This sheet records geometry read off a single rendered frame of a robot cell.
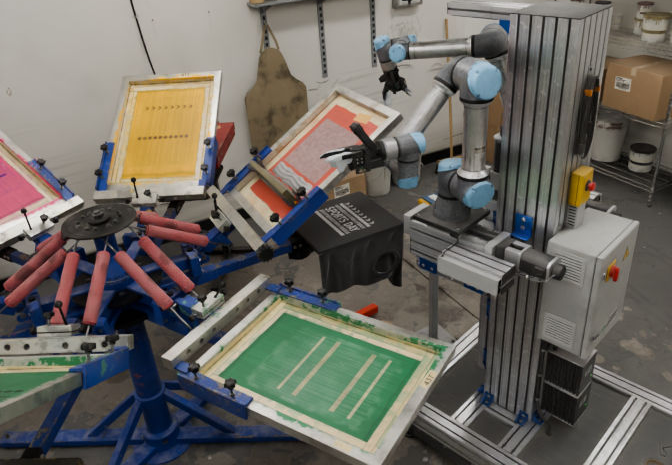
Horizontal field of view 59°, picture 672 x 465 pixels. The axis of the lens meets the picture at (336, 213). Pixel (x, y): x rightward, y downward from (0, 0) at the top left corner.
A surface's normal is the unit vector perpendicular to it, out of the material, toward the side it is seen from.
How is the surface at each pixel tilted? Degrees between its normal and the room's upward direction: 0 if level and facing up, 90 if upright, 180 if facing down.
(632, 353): 0
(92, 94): 90
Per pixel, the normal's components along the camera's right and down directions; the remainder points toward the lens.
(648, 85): -0.89, 0.24
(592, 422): -0.07, -0.88
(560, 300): -0.70, 0.38
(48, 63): 0.47, 0.40
